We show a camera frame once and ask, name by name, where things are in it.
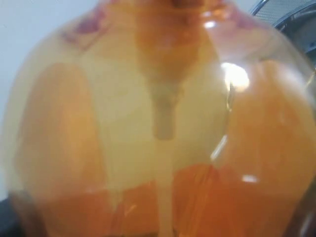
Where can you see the orange pump soap bottle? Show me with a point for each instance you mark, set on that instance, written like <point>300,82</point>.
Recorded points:
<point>163,118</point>

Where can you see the steel mesh strainer basket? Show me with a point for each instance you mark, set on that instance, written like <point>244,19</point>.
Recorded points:
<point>292,39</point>

